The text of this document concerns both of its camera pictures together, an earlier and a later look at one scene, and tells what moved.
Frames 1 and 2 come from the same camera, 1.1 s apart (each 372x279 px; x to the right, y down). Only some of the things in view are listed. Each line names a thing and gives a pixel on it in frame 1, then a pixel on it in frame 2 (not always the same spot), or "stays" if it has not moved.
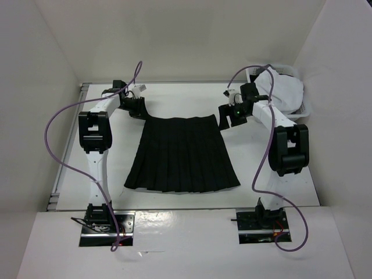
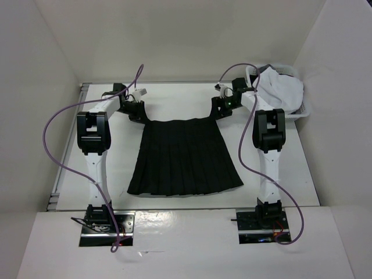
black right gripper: (225, 110) to (218, 102)
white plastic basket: (304, 110) stays
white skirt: (288, 91) stays
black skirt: (181, 154) stays
